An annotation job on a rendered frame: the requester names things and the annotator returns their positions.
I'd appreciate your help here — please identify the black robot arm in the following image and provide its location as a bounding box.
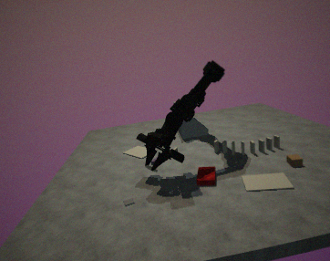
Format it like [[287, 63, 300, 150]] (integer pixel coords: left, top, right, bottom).
[[146, 61, 225, 146]]

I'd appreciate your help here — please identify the beige flat square plate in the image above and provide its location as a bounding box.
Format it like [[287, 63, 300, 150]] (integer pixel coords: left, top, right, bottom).
[[123, 146, 147, 159]]

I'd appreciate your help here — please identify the beige flat board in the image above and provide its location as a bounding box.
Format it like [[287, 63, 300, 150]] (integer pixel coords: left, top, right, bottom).
[[241, 172, 294, 192]]

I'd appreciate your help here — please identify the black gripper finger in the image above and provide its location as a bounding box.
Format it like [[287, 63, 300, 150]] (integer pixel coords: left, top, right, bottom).
[[151, 152, 171, 171], [144, 145, 157, 167]]

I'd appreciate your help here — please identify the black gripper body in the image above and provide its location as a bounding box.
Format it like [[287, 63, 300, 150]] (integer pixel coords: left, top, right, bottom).
[[136, 127, 184, 163]]

